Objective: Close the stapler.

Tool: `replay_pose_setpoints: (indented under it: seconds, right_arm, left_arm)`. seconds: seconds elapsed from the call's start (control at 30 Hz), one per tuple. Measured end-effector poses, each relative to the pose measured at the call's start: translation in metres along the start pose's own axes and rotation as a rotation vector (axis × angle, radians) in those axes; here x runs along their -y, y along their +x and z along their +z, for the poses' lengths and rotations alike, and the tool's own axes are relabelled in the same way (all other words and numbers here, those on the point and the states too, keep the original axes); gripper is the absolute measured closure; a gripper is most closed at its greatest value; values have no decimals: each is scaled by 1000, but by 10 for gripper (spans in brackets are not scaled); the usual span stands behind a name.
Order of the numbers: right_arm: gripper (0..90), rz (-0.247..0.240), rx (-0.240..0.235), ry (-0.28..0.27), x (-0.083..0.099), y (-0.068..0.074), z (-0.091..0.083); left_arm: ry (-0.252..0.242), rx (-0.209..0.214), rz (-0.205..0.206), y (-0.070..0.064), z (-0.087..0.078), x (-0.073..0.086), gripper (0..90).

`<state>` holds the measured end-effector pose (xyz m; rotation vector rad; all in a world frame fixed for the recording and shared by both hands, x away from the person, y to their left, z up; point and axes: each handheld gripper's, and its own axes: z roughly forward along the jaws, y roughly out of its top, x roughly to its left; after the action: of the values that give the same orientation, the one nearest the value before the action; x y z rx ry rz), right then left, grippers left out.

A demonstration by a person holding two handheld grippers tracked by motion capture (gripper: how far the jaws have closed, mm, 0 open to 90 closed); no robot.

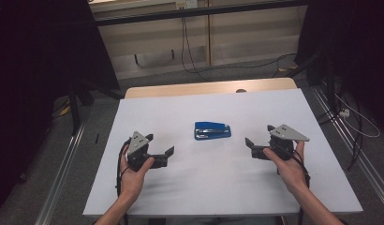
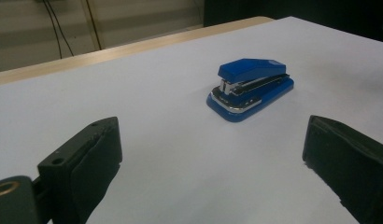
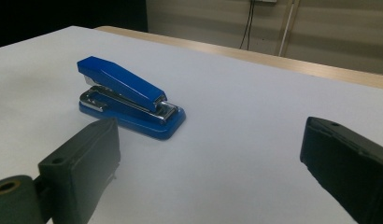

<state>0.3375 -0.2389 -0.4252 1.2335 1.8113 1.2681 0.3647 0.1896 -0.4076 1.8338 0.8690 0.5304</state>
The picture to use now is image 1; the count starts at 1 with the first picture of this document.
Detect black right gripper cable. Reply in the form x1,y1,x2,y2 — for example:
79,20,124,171
291,149,312,225

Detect white wall socket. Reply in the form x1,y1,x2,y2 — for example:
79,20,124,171
175,0,199,9

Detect aluminium floor rail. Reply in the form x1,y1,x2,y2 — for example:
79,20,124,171
311,85,384,214
35,121,86,225

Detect person's right hand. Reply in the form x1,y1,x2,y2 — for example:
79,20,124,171
262,140,311,195

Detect blue stapler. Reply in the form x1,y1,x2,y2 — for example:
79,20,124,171
193,121,232,142

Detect black stand legs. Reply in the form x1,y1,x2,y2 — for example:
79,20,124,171
67,79,123,136

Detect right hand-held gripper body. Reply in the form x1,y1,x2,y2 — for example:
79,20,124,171
251,123,311,162

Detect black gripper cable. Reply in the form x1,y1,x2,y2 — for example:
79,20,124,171
115,138,132,225
291,149,312,225

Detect black stand leg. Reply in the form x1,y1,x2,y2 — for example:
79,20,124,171
287,50,325,79

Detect person's left hand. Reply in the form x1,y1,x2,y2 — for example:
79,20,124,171
119,143,156,202

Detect black horizontal bar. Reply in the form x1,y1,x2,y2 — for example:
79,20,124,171
93,0,310,27

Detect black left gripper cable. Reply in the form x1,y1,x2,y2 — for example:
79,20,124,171
115,138,132,225

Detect white table cover sheet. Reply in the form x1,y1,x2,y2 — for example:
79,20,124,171
82,88,363,218

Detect black hanging cable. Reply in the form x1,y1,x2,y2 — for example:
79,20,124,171
180,17,213,83
184,17,298,75

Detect white cable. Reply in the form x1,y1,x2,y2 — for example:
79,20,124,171
333,93,381,139

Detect black floor cables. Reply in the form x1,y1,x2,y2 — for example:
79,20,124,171
316,102,365,172

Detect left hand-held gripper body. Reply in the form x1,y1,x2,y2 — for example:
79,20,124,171
126,130,169,173

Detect black curtain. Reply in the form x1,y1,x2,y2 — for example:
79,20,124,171
0,0,121,217
294,0,384,132

